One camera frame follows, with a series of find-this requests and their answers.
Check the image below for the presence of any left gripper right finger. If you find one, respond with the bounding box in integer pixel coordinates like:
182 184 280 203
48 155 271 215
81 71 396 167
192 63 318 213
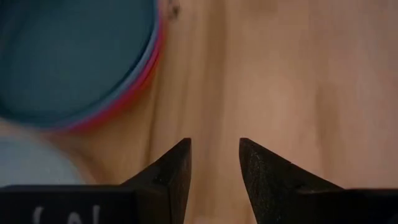
238 137 345 224

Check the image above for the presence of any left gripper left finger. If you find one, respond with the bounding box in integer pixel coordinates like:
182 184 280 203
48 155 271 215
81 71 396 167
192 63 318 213
121 137 192 224

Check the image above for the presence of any blue plastic plate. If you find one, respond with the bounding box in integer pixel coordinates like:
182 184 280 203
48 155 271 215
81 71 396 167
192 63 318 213
0 0 161 129

